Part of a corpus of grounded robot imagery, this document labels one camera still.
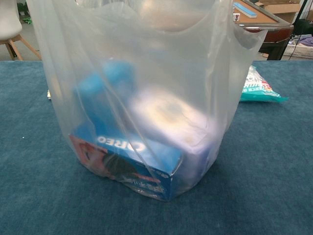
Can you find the clear plastic bag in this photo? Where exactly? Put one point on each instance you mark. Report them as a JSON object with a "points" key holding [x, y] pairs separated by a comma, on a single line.
{"points": [[171, 73]]}

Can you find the white wrapped package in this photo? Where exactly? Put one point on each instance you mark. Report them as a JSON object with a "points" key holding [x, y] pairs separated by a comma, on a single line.
{"points": [[166, 112]]}

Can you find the blue Oreo cookie box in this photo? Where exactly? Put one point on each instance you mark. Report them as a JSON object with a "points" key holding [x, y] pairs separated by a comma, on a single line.
{"points": [[146, 161]]}

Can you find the light blue snack packet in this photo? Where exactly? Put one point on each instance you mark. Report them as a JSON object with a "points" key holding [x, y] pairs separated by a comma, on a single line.
{"points": [[97, 85]]}

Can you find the teal snack packet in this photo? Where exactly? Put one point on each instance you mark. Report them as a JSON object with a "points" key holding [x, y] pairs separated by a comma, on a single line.
{"points": [[256, 85]]}

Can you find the blue table mat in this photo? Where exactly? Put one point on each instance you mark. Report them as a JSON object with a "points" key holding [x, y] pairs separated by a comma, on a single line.
{"points": [[36, 171]]}

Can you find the row of mahjong tiles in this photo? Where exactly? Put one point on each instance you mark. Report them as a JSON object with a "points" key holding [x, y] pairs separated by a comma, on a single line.
{"points": [[247, 11]]}

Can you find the brown mahjong table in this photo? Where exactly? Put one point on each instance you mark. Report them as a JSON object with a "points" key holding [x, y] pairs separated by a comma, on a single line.
{"points": [[276, 36]]}

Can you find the white plastic basket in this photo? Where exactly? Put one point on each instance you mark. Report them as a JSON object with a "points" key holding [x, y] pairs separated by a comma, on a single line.
{"points": [[299, 50]]}

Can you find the brown cardboard box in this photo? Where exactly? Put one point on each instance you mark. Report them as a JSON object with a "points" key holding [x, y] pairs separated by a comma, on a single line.
{"points": [[281, 7]]}

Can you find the purple cloth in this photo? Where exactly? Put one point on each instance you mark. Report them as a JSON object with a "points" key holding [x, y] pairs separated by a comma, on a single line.
{"points": [[305, 40]]}

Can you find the white chair with wooden legs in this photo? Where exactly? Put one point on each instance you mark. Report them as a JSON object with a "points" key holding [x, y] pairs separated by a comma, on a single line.
{"points": [[9, 22]]}

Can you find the black tripod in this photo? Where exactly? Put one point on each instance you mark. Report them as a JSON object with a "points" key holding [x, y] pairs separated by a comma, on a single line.
{"points": [[302, 9]]}

